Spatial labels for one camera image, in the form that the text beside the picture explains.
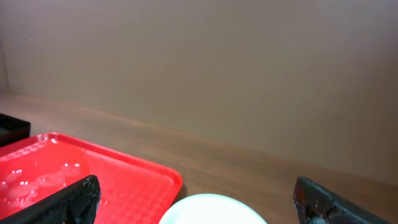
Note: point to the light blue plate top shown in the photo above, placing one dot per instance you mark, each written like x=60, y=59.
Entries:
x=209, y=209

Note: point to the black rectangular tray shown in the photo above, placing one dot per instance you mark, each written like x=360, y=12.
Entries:
x=13, y=129

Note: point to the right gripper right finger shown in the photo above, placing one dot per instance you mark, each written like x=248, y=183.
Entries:
x=317, y=205

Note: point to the red plastic tray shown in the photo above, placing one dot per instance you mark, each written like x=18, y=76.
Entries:
x=133, y=190

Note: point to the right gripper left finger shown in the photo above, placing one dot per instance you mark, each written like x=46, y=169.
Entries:
x=75, y=204

